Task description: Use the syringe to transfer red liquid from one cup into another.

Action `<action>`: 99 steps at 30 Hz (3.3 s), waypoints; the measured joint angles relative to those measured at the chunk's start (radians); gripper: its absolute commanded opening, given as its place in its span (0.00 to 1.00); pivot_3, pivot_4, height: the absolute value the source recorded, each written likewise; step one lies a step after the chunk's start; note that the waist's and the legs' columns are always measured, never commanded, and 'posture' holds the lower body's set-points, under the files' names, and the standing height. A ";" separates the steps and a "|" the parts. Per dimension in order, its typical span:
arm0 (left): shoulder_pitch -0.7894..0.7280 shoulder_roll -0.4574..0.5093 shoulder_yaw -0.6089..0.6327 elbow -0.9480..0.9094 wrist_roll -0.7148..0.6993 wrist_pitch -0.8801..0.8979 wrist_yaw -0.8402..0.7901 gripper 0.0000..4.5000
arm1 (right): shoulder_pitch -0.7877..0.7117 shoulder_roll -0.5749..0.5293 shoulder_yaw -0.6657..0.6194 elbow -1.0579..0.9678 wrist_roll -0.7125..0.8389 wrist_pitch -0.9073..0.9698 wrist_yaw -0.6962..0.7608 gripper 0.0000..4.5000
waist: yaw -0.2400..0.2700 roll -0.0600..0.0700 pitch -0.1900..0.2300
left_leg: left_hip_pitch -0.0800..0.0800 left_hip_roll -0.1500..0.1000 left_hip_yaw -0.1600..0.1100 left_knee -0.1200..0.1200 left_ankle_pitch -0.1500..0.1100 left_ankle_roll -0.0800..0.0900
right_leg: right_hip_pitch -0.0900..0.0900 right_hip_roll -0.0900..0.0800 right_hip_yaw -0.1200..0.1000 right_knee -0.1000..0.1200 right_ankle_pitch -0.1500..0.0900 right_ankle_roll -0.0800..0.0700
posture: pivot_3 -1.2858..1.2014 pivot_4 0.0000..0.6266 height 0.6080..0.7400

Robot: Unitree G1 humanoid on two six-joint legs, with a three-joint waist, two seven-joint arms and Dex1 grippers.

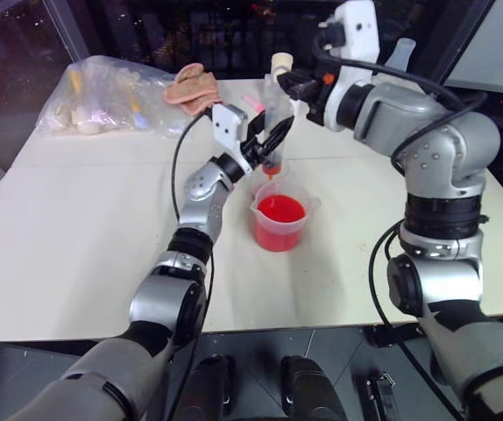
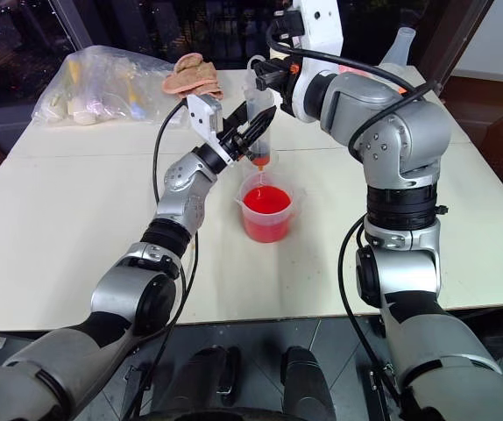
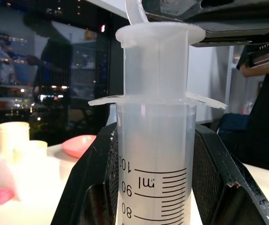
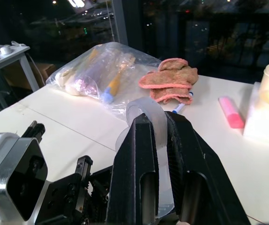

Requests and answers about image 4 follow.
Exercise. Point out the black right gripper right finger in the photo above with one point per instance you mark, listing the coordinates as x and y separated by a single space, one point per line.
200 178

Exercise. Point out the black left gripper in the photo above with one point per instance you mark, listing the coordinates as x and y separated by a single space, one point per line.
64 197

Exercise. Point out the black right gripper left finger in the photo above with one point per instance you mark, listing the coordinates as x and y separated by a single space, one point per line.
132 168

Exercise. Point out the clear tape roll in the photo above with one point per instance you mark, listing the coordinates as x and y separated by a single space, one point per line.
148 106

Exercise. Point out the cardboard box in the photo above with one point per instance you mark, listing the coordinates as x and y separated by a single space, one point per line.
46 71

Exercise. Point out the pink marker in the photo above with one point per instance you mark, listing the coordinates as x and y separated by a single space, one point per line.
231 112

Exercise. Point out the white marker with blue cap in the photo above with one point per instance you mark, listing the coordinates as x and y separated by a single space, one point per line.
180 107

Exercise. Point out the white side table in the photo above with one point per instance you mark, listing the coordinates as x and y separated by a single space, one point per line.
10 58

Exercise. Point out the clear plastic bag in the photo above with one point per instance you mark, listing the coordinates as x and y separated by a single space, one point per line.
87 70

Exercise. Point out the white box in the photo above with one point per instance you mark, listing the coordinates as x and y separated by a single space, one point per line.
261 126

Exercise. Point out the orange tool with blue cap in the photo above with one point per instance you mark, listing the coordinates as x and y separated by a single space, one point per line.
114 85

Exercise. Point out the white tape roll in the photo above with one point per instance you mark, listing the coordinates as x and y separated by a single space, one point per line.
5 49

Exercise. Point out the brown cloth with pink edge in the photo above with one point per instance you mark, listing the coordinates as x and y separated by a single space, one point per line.
169 79

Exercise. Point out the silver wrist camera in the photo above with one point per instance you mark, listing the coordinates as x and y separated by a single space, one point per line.
1 168

